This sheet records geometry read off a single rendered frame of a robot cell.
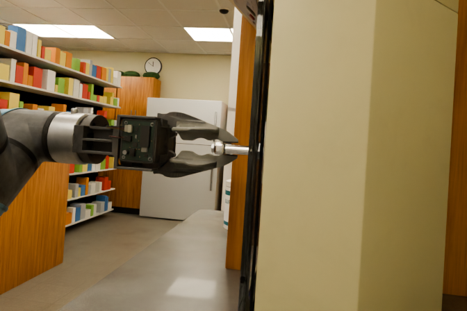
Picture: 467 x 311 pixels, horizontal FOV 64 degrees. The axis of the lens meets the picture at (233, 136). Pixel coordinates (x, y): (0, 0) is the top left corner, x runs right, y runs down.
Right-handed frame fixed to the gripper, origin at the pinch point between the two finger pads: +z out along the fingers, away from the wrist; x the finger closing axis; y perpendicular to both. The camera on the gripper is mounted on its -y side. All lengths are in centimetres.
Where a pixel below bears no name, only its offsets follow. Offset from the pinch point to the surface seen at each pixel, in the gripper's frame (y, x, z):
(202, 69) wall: -545, 118, -140
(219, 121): -477, 30, -92
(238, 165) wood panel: -26.2, -4.0, -1.8
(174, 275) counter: -18.9, -26.0, -12.2
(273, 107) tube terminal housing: 10.7, 5.1, 6.4
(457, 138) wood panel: -26.3, 4.6, 41.1
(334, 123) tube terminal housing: 10.7, 3.7, 13.1
